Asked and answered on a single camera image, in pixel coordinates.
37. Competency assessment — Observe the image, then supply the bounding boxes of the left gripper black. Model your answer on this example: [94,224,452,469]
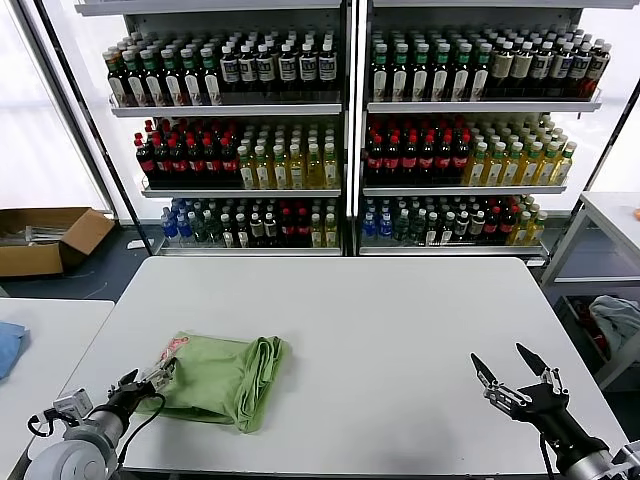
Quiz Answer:
[104,357,179,416]

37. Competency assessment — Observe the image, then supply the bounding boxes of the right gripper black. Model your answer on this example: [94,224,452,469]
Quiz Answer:
[471,342,609,466]

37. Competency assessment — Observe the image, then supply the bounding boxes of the light green t-shirt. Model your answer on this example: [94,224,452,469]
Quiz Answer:
[134,329,292,434]

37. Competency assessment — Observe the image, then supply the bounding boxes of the dark storage bin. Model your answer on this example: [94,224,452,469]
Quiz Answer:
[554,294,614,362]

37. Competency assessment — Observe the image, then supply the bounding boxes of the red fabric item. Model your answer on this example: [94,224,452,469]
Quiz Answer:
[572,297,611,354]

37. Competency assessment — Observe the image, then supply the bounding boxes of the grey crumpled cloth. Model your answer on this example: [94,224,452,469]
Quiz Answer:
[588,294,640,354]

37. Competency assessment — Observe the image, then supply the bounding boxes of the blue folded cloth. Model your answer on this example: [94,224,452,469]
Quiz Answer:
[0,320,30,384]

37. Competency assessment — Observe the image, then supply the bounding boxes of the red cap cola bottle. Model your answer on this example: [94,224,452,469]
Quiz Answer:
[152,137,171,184]
[219,137,239,184]
[434,134,454,182]
[366,135,385,182]
[451,133,471,182]
[484,207,501,245]
[294,207,311,247]
[417,134,437,182]
[278,207,296,247]
[383,135,403,182]
[499,205,517,245]
[400,134,420,182]
[134,139,154,184]
[185,137,205,184]
[202,137,222,184]
[168,137,188,184]

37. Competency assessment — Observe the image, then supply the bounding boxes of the brown cardboard box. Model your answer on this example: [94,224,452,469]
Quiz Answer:
[0,207,117,279]

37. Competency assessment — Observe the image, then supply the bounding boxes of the clear plastic packs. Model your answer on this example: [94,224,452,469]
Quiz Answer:
[22,224,69,247]

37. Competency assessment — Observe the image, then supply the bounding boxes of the white metal drink shelf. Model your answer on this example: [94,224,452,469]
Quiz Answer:
[355,0,640,262]
[74,0,354,259]

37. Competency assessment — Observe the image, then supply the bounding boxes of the green cap dark tea bottle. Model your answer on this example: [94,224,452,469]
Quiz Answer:
[106,53,127,108]
[431,42,452,104]
[162,48,184,107]
[180,48,204,107]
[370,43,391,104]
[410,43,431,104]
[471,42,492,103]
[390,43,411,104]
[451,42,472,104]
[200,47,224,106]
[142,49,165,107]
[124,51,146,108]

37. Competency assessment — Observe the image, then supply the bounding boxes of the beige label dark bottle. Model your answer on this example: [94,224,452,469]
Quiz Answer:
[510,41,534,99]
[490,41,515,99]

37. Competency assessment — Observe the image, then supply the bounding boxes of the blue white label dark bottle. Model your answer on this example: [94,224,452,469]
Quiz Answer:
[569,43,592,99]
[238,44,259,94]
[277,43,299,94]
[551,41,573,99]
[585,44,611,100]
[317,41,338,94]
[298,42,319,94]
[219,44,240,94]
[531,41,554,99]
[255,43,276,94]

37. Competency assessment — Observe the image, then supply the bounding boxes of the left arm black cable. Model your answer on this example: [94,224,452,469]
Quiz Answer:
[117,392,167,466]

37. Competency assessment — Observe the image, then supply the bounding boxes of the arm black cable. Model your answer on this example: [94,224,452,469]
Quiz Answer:
[117,392,167,466]
[538,433,557,480]

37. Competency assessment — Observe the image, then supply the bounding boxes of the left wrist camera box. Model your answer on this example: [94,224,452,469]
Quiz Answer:
[52,389,94,426]

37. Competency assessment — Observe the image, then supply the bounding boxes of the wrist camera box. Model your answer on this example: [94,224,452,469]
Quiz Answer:
[612,442,640,474]
[52,389,94,426]

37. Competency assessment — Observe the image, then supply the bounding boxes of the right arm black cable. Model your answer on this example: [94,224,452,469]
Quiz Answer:
[538,433,557,480]

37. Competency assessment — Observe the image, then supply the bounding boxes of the left camera thin cable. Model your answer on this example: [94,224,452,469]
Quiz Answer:
[27,409,55,437]

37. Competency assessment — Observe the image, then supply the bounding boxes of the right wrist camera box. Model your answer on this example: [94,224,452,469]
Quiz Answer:
[612,442,640,474]

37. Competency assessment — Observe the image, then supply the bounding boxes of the white metal frame table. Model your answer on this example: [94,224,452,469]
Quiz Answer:
[539,191,640,392]

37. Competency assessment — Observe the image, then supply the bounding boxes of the black slanted frame post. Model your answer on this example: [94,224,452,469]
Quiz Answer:
[29,0,147,251]
[544,79,640,262]

